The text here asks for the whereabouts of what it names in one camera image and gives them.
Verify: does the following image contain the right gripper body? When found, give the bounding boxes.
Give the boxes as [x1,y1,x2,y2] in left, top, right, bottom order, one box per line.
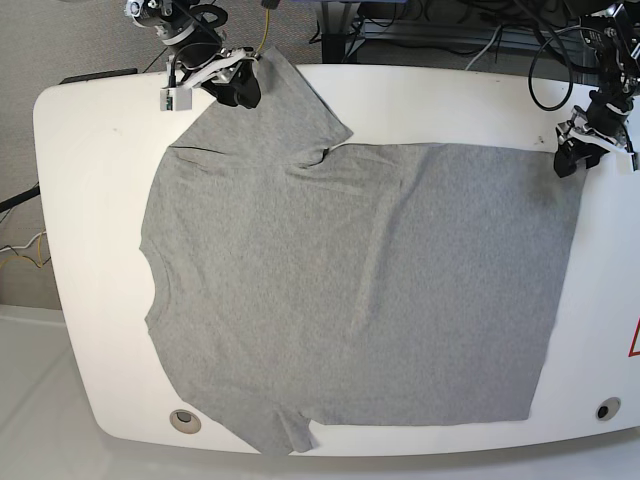
[166,42,259,90]

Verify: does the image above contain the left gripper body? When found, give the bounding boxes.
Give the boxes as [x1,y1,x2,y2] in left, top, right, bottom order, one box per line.
[556,102,635,157]

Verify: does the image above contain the grey T-shirt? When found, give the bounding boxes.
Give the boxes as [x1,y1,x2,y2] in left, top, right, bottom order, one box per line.
[140,49,586,455]

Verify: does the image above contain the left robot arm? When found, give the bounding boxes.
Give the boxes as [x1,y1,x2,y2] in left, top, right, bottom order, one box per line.
[554,1,639,178]

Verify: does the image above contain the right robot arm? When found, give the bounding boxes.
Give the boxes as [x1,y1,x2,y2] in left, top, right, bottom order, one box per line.
[124,0,261,112]

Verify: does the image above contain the black table leg base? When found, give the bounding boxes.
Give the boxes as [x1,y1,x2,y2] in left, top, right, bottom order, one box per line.
[321,33,350,64]

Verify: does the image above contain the red triangle sticker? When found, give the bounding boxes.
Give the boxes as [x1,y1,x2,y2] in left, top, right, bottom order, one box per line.
[628,320,640,357]

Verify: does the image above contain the right table grommet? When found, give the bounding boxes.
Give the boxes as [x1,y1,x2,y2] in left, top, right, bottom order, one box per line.
[596,397,621,421]

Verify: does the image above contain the table grommet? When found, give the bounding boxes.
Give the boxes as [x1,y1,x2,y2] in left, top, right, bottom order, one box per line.
[596,397,621,421]
[169,409,202,435]

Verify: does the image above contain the left table grommet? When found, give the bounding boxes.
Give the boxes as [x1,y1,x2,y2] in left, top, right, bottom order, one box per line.
[169,409,202,435]

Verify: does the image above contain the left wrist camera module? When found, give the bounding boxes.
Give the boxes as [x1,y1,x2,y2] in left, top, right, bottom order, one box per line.
[160,87,192,112]

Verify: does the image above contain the yellow cable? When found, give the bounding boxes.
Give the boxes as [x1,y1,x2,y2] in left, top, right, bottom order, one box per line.
[253,7,274,54]

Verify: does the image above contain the white cable on floor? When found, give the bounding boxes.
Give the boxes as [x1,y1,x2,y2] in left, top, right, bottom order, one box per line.
[0,229,47,252]

